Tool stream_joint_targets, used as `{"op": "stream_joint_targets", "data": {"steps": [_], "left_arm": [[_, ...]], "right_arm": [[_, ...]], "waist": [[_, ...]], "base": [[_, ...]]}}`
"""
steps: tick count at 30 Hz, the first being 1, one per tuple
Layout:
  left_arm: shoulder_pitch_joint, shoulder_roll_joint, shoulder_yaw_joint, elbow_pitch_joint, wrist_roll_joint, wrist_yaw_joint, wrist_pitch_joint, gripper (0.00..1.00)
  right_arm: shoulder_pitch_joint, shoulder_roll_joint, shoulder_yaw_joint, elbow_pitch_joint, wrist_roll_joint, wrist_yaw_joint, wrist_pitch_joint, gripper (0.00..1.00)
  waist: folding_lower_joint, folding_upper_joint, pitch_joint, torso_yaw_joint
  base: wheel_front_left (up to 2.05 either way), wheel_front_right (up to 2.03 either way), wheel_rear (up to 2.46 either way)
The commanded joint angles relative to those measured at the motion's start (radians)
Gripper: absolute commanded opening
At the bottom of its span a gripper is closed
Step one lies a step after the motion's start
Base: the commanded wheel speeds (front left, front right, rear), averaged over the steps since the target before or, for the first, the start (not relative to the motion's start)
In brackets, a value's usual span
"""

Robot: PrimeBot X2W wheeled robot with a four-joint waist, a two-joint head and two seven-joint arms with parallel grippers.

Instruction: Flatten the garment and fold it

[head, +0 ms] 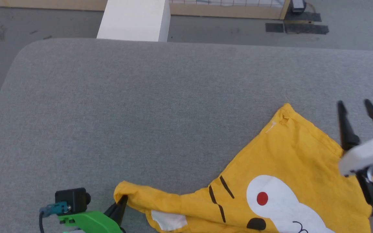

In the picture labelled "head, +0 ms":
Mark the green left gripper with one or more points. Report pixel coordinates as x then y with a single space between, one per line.
89 223

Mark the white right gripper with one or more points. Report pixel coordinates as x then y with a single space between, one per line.
364 157

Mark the yellow cartoon t-shirt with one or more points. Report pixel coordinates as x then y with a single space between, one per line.
287 168

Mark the long black floor tape patch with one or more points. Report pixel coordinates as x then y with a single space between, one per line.
306 28

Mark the dark floor tape under stand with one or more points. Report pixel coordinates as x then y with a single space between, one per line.
303 17

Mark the small black floor tape patch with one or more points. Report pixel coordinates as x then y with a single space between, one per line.
274 27

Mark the grey metal panel stand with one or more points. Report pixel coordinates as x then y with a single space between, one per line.
298 5

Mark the lemon print partition panel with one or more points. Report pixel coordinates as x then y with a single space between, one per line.
206 9

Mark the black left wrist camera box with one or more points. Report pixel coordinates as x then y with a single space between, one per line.
71 199

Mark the white box pedestal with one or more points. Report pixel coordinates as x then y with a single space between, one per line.
134 19

